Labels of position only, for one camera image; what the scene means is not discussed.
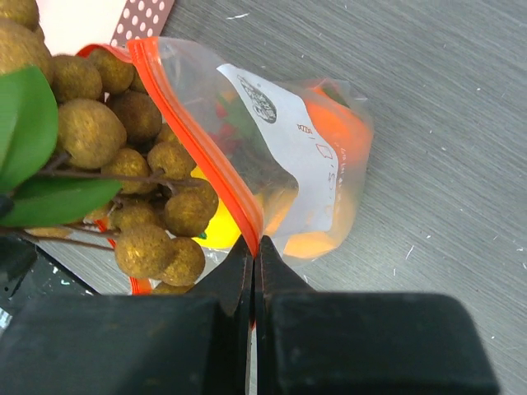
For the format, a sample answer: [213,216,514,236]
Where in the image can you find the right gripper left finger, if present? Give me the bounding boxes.
[1,240,252,394]

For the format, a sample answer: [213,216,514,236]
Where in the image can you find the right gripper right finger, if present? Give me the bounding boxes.
[254,238,499,394]

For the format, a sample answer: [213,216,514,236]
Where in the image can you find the yellow pear fruit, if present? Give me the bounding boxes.
[190,167,240,249]

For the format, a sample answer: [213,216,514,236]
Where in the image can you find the orange fruit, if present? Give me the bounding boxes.
[264,189,357,259]

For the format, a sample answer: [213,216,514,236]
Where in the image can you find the clear zip top bag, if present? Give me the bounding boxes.
[76,35,375,395]

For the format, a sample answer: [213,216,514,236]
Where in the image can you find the bunch of brown longans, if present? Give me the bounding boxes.
[1,1,218,295]

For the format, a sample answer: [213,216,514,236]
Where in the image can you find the pink perforated plastic basket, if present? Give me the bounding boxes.
[37,0,176,55]

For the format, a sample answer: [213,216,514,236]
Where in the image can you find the orange persimmon with leaf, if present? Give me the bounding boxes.
[305,81,373,165]

